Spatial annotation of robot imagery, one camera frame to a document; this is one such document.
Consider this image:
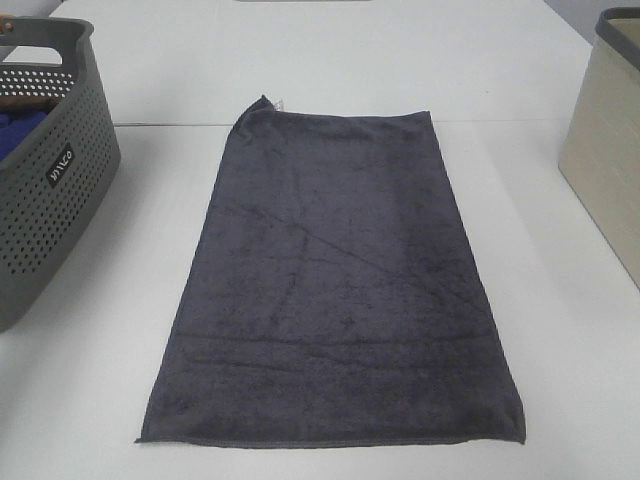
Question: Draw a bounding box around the dark grey towel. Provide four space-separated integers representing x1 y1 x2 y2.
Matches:
140 98 526 448

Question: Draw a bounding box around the grey perforated plastic basket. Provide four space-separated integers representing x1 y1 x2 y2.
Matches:
1 17 121 330

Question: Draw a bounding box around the beige fabric storage bin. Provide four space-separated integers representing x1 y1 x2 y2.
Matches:
558 7 639 283

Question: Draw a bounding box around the blue cloth in basket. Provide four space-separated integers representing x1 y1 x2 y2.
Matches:
0 110 47 160

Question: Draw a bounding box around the brown cloth in basket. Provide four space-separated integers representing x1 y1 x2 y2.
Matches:
0 96 61 114

